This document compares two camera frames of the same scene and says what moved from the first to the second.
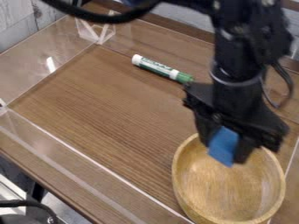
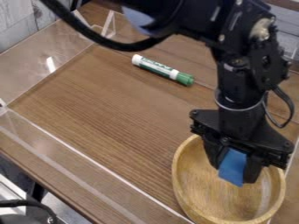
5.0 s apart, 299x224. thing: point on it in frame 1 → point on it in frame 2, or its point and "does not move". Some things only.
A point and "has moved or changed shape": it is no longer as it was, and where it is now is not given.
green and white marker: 161,68 does not move
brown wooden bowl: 220,194 does not move
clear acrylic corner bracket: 96,32 does not move
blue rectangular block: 222,146 has moved or changed shape
